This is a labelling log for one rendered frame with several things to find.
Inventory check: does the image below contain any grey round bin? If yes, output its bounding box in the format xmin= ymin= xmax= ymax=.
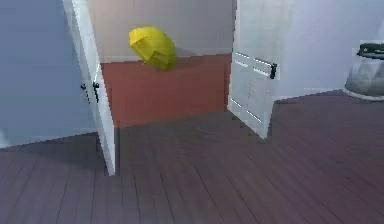
xmin=343 ymin=58 xmax=384 ymax=102

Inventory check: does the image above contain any yellow rounded object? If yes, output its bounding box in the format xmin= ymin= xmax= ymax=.
xmin=128 ymin=26 xmax=178 ymax=72

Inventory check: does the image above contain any white panelled room door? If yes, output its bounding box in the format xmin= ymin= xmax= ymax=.
xmin=227 ymin=0 xmax=298 ymax=140

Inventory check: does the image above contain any dark green bin lid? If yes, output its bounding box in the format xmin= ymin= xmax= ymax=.
xmin=356 ymin=42 xmax=384 ymax=61

